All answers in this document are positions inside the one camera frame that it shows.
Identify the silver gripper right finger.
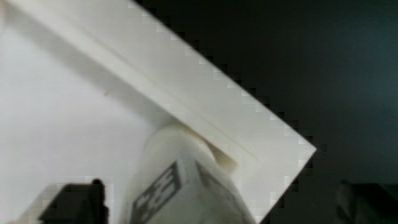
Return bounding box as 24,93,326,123
336,181,398,224

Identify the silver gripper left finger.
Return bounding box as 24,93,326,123
40,179,109,224

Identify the white leg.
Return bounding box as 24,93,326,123
127,125,256,224

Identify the white square tabletop part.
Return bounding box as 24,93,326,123
0,0,317,224

